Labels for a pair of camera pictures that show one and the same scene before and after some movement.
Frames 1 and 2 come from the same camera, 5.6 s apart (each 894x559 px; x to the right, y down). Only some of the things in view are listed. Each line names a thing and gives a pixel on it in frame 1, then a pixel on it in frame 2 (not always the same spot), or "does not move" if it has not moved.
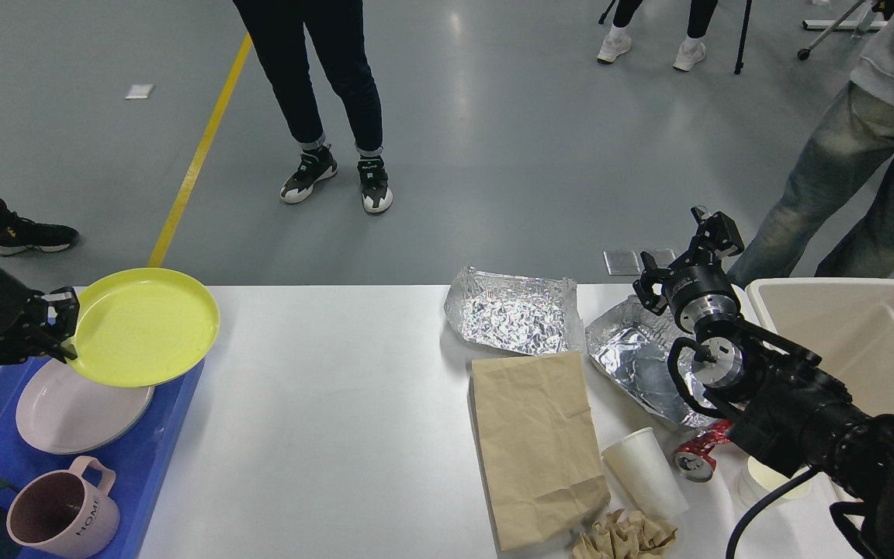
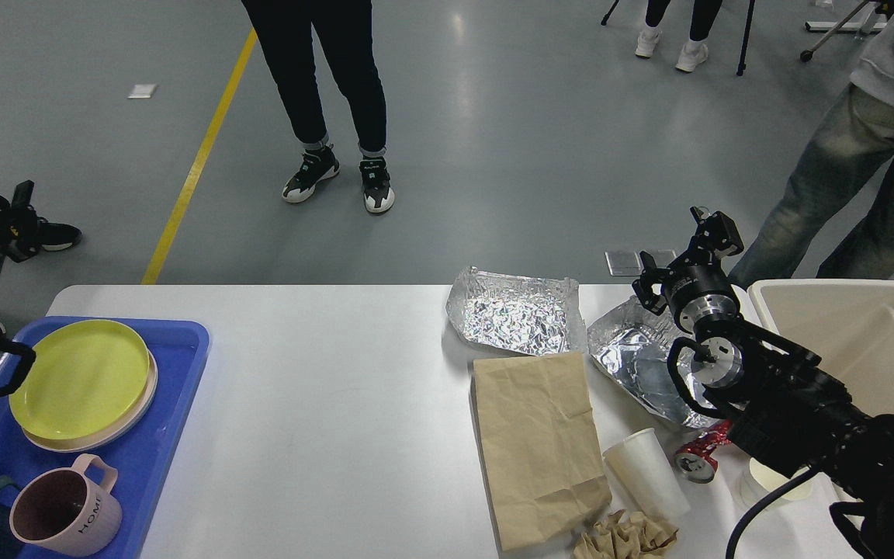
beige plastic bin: [882, 338] does not move
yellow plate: [143, 327] to [86, 376]
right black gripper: [699, 293] does not move
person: [701, 15] to [704, 14]
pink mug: [61, 514] does not move
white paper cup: [642, 478] does not move
